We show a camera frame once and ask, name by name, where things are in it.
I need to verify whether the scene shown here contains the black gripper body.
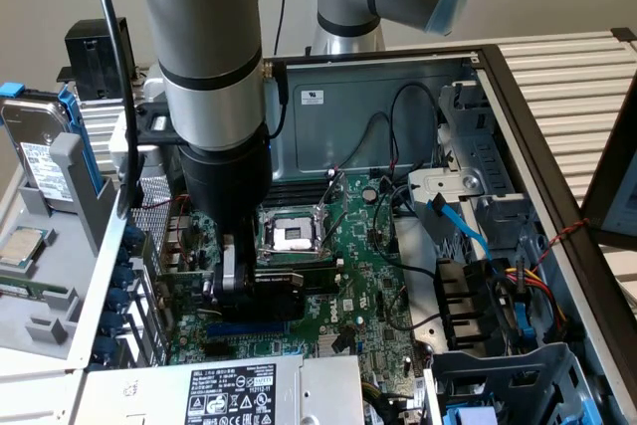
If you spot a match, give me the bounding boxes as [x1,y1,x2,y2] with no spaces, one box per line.
[178,119,276,243]

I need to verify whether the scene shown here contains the black green graphics card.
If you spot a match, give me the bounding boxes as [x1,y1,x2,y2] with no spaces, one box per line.
[151,268,308,326]

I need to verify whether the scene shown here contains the thin metal locking lever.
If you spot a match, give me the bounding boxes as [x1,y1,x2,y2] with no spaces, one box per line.
[258,244,319,256]

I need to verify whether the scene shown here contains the silver rear port block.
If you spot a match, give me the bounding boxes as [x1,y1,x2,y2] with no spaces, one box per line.
[166,215,194,240]
[163,242,189,267]

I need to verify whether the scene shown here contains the long blue expansion slot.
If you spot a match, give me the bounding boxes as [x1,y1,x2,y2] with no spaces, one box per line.
[206,320,293,339]

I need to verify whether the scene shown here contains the silver CPU socket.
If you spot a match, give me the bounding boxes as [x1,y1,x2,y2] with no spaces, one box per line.
[256,208,332,267]

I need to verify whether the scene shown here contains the short black expansion slot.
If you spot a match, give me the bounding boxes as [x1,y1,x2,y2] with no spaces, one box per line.
[203,342,238,359]

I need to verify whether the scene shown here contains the silver chipset heat sink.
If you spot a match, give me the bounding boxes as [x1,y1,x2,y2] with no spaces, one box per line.
[318,333,358,360]

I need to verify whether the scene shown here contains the green Dell motherboard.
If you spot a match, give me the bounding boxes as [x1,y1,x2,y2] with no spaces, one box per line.
[166,173,424,396]

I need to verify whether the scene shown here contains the silver power supply Dell label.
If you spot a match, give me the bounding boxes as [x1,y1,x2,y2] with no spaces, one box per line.
[82,354,364,425]

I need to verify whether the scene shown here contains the open silver PC case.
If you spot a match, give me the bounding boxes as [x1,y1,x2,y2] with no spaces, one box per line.
[64,44,637,425]

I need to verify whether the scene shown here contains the hard disk blue caddy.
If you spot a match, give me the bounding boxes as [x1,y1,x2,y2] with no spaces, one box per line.
[0,80,102,215]

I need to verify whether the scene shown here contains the grey parts rack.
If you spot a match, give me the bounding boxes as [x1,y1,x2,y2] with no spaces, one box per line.
[0,131,129,362]

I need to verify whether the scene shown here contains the silver CPU chip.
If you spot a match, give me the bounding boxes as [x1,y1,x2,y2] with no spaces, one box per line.
[0,225,55,272]

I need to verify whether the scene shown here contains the blue plastic tab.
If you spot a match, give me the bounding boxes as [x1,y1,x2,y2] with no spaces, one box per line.
[445,407,494,425]

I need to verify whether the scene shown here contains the silver disk bay cage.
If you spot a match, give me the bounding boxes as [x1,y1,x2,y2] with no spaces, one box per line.
[427,342,591,425]

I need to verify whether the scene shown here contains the blue plastic bay lever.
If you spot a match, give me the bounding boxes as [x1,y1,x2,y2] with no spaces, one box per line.
[512,290,538,344]

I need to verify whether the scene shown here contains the dark framed panel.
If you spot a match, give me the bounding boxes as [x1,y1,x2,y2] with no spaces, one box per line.
[579,74,637,250]

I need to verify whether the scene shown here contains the red black twisted wire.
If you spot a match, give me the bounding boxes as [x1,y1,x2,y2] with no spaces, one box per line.
[141,193,194,267]
[534,218,592,270]

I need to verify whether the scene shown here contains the wrist camera black bracket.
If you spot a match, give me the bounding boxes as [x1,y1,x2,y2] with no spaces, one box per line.
[108,101,183,170]

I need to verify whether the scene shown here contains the thin black hanging cable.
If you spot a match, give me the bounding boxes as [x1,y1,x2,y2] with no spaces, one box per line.
[261,0,292,140]

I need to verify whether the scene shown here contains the black coiled wire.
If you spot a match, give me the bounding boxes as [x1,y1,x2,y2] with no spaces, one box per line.
[370,180,415,258]

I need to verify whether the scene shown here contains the black arched wire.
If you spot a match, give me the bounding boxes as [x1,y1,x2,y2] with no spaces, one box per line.
[389,82,442,170]
[355,110,394,173]

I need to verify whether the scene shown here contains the black thin wire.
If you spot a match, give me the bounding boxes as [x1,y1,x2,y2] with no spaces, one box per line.
[397,264,442,281]

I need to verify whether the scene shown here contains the yellow black braided cable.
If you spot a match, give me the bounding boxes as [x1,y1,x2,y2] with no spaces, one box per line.
[361,378,399,409]

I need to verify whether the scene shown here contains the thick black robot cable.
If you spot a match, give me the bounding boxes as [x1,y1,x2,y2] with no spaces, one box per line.
[92,0,147,220]

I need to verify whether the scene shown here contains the silver drive bracket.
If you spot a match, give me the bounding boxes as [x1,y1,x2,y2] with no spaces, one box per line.
[406,168,485,227]

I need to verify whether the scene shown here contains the black plastic fan duct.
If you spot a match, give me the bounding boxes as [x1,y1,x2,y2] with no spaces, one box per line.
[432,258,502,352]

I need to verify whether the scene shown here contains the blue SATA wire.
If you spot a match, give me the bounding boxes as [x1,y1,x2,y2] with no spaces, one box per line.
[426,192,495,263]

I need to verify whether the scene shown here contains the yellow red power wires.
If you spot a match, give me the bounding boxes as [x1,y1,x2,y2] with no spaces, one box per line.
[502,268,571,331]

